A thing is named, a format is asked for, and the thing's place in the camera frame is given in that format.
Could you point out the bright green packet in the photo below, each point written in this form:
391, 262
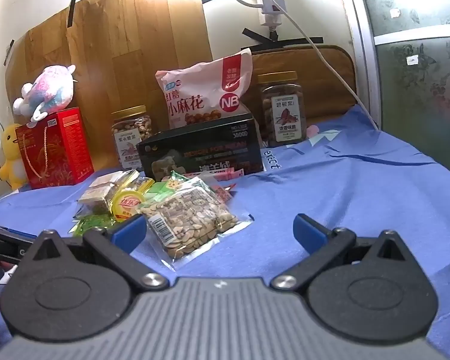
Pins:
92, 223

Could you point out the round sesame cake clear packet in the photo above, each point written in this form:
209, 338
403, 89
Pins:
126, 202

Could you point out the light green packet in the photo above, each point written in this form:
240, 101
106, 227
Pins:
159, 195

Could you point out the brown rounded board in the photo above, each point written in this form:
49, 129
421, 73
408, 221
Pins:
322, 82

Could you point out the pink and red printed packet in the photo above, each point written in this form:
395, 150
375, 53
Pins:
223, 193

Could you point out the black cardboard box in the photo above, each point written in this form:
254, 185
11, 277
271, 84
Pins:
198, 150

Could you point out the clear packet of brown squares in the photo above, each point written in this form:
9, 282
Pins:
97, 193

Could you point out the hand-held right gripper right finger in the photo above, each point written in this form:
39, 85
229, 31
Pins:
308, 232

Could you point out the red gift box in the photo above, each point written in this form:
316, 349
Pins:
60, 150

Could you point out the pecan jar with gold lid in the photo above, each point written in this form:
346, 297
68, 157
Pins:
283, 112

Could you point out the pink snack bag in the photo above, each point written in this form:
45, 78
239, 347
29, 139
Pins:
202, 93

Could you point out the clear seed packet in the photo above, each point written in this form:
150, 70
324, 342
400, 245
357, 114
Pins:
195, 213

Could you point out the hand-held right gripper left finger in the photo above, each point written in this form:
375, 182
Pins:
129, 229

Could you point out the yellow duck plush toy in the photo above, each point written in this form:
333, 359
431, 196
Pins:
11, 157

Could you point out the pink strip packet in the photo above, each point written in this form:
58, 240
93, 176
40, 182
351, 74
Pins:
217, 174

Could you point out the pink and blue plush toy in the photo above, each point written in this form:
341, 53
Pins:
48, 90

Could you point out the blue printed cloth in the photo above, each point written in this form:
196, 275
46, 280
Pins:
341, 187

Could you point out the wooden board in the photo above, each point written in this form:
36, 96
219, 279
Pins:
135, 45

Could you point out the cashew jar with gold lid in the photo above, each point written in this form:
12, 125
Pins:
129, 138

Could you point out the frosted glass door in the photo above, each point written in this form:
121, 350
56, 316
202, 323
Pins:
416, 82

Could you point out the green printed snack packet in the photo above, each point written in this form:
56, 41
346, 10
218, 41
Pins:
176, 180

